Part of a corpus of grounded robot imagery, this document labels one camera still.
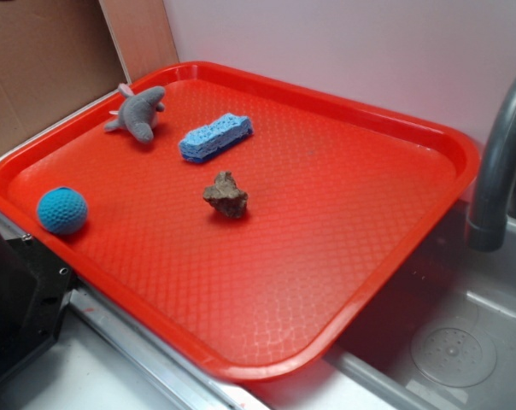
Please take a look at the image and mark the grey plush shark toy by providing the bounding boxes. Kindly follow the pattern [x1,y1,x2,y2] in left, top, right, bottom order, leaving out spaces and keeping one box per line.
[103,84,166,144]

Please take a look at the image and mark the blue dimpled ball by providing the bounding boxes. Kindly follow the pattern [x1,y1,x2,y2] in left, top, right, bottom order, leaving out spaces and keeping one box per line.
[36,187,88,236]

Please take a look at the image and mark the brown cardboard panel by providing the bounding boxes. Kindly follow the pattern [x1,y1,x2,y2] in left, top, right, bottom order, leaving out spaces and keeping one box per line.
[0,1,179,157]

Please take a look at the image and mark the red plastic tray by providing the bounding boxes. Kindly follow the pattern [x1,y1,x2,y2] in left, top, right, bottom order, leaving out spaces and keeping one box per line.
[0,62,479,382]

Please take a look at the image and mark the grey faucet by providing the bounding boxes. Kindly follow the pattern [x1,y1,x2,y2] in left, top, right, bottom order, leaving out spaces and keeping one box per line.
[465,78,516,252]

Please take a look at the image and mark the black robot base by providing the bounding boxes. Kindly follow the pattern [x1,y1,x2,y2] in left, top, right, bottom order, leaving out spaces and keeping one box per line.
[0,233,76,384]

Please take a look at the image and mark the brown rock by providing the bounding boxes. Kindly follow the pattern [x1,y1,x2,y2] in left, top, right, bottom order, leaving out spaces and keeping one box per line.
[202,171,249,219]

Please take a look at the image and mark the blue sponge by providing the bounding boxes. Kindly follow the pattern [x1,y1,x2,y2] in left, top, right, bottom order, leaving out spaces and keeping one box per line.
[179,113,254,163]

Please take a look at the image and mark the grey toy sink basin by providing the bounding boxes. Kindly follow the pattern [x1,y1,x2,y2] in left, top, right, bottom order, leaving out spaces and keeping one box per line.
[325,204,516,410]

